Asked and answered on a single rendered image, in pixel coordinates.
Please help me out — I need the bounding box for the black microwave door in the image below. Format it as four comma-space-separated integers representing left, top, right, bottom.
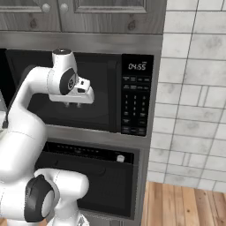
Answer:
4, 49, 123, 134

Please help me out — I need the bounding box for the black oven door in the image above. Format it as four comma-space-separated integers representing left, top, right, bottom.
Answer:
34, 151, 139, 220

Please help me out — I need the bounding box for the black microwave door handle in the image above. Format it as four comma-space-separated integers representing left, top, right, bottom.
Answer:
107, 59, 118, 125

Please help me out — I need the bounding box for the grey wooden cupboard door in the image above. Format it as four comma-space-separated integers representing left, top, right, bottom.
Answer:
56, 0, 168, 35
0, 0, 62, 33

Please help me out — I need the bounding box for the black built-in oven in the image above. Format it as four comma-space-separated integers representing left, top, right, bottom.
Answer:
34, 140, 141, 221

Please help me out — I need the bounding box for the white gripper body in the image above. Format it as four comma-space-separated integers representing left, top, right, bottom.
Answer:
48, 87, 95, 106

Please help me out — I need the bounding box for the grey steel appliance housing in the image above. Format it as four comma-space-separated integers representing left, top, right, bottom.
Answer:
0, 30, 164, 226

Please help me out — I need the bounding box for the black microwave oven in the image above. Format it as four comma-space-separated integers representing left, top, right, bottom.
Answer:
4, 49, 154, 138

